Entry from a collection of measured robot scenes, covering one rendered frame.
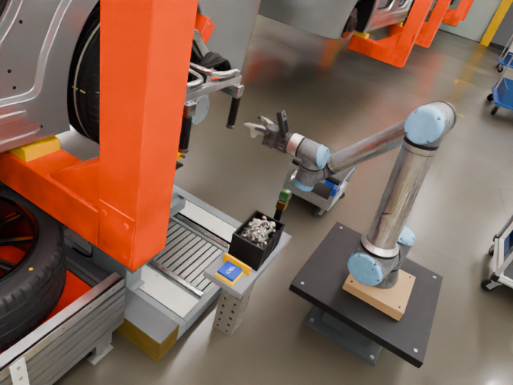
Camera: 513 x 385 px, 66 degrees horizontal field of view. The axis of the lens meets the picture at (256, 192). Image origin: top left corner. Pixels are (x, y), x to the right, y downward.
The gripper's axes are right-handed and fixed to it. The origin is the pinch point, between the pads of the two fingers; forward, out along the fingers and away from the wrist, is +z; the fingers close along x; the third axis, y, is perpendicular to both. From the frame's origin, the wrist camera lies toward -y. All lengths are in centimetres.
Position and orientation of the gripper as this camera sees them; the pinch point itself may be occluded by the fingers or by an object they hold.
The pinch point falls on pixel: (252, 119)
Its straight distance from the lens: 176.3
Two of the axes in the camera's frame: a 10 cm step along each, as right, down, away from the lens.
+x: 4.9, -4.0, 7.7
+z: -8.4, -4.5, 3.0
